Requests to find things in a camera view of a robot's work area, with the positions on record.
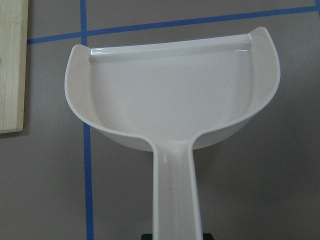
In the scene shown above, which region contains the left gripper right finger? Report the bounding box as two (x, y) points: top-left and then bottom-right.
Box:
(202, 233), (214, 240)

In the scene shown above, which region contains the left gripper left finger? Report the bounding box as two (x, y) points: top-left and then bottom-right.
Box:
(140, 234), (153, 240)

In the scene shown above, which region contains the beige plastic dustpan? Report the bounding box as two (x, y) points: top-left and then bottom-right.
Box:
(64, 27), (280, 240)

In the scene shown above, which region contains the bamboo cutting board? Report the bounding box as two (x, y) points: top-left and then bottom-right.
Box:
(0, 0), (29, 134)

